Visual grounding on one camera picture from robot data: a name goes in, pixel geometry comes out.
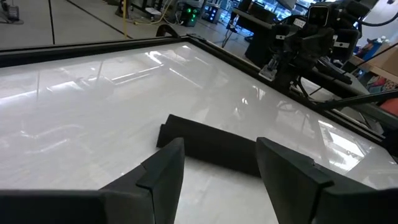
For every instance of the computer with green lights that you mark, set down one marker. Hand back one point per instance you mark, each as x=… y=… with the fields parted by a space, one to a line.
x=189 y=17

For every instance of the black towel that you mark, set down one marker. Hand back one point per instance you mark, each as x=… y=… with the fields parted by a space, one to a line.
x=211 y=143

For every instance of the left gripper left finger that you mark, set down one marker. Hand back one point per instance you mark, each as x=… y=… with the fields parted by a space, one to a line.
x=124 y=205

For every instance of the brown cardboard box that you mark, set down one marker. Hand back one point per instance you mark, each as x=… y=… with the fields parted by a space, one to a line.
x=385 y=60

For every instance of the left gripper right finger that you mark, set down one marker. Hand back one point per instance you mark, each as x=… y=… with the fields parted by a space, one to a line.
x=311 y=199

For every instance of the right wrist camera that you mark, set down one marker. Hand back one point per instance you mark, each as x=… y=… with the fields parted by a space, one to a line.
x=317 y=15

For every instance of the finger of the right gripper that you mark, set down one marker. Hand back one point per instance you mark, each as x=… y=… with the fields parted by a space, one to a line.
x=323 y=46
x=303 y=49

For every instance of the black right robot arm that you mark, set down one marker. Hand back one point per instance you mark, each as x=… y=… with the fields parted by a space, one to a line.
x=354 y=9

